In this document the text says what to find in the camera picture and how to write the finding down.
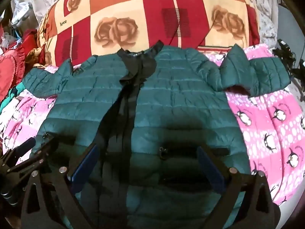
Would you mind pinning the pink penguin blanket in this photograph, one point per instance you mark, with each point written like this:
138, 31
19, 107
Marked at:
262, 114

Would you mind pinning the white lace cloth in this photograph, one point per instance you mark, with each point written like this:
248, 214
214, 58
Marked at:
265, 16

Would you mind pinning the teal cloth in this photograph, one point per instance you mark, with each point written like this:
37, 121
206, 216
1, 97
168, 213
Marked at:
10, 95

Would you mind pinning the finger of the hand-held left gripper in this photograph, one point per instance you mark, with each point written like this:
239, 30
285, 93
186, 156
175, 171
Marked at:
39, 156
25, 149

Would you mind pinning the red checkered rose quilt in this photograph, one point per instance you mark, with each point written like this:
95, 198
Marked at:
152, 9

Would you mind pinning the red cloth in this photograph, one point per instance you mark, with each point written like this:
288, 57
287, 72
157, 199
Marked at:
29, 39

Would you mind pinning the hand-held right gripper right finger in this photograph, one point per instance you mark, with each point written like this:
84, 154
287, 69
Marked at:
212, 169

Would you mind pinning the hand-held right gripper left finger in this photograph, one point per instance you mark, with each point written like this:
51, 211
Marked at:
84, 165

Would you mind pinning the red heart pillow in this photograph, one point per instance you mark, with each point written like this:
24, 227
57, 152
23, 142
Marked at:
10, 69

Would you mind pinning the teal puffer jacket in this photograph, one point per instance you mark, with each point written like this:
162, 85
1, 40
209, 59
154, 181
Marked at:
178, 95

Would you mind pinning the golden brown cloth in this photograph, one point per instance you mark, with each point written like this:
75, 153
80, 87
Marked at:
34, 54

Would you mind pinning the black tripod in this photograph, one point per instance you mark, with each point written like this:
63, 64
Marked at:
289, 57

